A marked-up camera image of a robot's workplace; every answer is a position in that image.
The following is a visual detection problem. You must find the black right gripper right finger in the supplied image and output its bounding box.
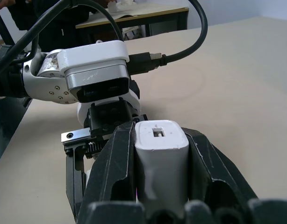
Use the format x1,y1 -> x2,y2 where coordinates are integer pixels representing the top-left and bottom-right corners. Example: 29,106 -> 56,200
180,127 -> 260,203

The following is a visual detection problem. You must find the small white object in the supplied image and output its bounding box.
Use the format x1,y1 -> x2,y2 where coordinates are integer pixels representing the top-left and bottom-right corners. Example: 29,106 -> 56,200
108,0 -> 119,12

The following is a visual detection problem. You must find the person in black clothing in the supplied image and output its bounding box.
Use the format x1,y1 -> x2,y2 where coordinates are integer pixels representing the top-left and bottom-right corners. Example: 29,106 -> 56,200
0,0 -> 99,51

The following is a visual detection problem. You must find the wooden table with black frame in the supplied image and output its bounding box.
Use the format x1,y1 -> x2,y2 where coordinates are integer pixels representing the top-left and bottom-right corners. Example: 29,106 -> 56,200
75,6 -> 190,45

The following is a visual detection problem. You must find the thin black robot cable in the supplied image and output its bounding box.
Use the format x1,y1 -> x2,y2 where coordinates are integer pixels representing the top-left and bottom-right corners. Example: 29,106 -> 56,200
0,0 -> 124,79

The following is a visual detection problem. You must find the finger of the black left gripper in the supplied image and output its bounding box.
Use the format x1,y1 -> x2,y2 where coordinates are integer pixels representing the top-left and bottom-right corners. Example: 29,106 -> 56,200
65,143 -> 87,221

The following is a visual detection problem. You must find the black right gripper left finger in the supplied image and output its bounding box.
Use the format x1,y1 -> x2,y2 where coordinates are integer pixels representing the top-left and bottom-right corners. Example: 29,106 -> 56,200
75,121 -> 137,224

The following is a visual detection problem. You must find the white charger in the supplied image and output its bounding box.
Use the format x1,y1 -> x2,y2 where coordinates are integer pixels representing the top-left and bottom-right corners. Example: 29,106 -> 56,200
134,119 -> 190,204

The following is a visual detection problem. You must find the black cable with usb plug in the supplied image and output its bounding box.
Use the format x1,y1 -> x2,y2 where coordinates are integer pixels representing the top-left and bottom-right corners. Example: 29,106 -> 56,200
128,0 -> 208,76

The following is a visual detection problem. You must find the black metal bar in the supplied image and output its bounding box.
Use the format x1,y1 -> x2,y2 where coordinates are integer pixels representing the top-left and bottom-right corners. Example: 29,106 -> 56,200
0,9 -> 16,47

